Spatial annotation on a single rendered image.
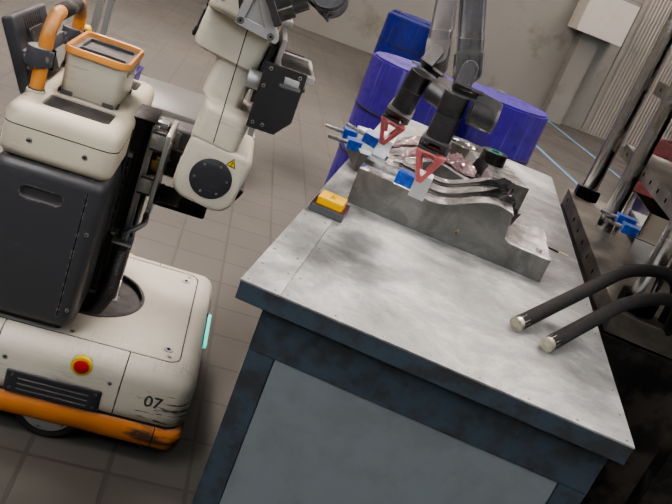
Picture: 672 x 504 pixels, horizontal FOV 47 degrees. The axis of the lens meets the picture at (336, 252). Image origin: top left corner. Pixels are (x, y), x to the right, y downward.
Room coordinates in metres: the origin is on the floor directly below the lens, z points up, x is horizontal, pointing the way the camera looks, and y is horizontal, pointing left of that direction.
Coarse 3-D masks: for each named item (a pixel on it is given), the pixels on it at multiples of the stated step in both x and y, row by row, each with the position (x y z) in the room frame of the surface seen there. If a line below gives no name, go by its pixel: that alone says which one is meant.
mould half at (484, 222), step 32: (352, 192) 1.79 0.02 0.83; (384, 192) 1.79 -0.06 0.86; (448, 192) 1.89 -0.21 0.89; (416, 224) 1.78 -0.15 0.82; (448, 224) 1.78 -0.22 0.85; (480, 224) 1.77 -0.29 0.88; (512, 224) 1.94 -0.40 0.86; (480, 256) 1.77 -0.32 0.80; (512, 256) 1.76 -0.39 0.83; (544, 256) 1.77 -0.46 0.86
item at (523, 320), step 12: (600, 276) 1.65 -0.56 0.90; (612, 276) 1.67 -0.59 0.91; (576, 288) 1.57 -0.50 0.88; (588, 288) 1.59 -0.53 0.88; (600, 288) 1.62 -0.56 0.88; (552, 300) 1.50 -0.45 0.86; (564, 300) 1.52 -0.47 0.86; (576, 300) 1.55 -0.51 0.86; (528, 312) 1.44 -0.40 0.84; (540, 312) 1.45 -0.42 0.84; (552, 312) 1.48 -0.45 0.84; (516, 324) 1.41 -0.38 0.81; (528, 324) 1.42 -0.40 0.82
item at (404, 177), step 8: (384, 168) 1.68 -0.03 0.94; (400, 168) 1.69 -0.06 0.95; (400, 176) 1.66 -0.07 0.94; (408, 176) 1.66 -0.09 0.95; (432, 176) 1.68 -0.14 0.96; (400, 184) 1.66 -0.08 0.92; (408, 184) 1.66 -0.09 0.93; (416, 184) 1.65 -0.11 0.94; (424, 184) 1.65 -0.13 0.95; (416, 192) 1.65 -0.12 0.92; (424, 192) 1.65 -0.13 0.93
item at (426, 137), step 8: (432, 120) 1.67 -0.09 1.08; (440, 120) 1.65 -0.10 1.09; (448, 120) 1.65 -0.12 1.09; (456, 120) 1.66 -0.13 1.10; (432, 128) 1.66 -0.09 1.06; (440, 128) 1.65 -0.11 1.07; (448, 128) 1.65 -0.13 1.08; (456, 128) 1.67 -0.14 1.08; (424, 136) 1.64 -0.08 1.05; (432, 136) 1.65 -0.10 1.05; (440, 136) 1.65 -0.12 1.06; (448, 136) 1.66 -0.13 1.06; (432, 144) 1.67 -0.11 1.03; (440, 144) 1.63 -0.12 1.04; (448, 144) 1.66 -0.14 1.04
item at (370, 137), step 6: (348, 126) 1.98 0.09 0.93; (354, 126) 1.98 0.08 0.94; (360, 132) 1.98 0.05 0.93; (366, 132) 1.96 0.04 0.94; (372, 132) 1.98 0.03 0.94; (384, 132) 1.99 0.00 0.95; (366, 138) 1.96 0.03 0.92; (372, 138) 1.96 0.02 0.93; (378, 138) 1.96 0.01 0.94; (384, 138) 1.95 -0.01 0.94; (396, 138) 1.99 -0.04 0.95; (372, 144) 1.96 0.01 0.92; (378, 144) 1.95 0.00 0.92; (390, 144) 1.95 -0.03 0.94; (378, 150) 1.96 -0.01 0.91; (384, 150) 1.95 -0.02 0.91; (378, 156) 1.96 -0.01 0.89; (384, 156) 1.96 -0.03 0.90
